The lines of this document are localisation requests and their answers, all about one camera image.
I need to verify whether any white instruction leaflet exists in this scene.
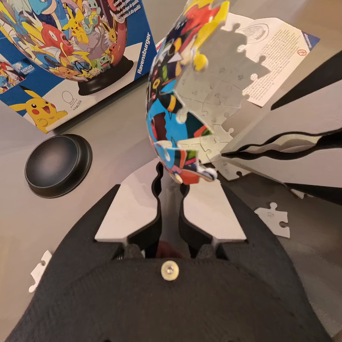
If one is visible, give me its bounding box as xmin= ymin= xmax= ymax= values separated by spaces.
xmin=155 ymin=12 xmax=321 ymax=107

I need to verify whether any blue puzzle box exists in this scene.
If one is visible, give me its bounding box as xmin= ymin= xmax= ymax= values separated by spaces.
xmin=0 ymin=0 xmax=157 ymax=134

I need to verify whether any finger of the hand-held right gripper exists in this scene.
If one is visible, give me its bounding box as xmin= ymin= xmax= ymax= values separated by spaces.
xmin=221 ymin=80 xmax=342 ymax=155
xmin=221 ymin=138 xmax=342 ymax=188

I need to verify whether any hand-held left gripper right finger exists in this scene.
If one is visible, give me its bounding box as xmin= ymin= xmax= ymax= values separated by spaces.
xmin=180 ymin=182 xmax=247 ymax=258

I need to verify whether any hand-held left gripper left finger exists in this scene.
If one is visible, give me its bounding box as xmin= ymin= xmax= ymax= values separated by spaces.
xmin=95 ymin=158 xmax=164 ymax=258

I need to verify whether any black ball stand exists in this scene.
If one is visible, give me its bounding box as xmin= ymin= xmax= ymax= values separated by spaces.
xmin=25 ymin=134 xmax=92 ymax=198

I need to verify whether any partly built puzzle ball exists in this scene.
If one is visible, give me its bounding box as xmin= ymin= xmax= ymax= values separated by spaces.
xmin=146 ymin=0 xmax=271 ymax=185

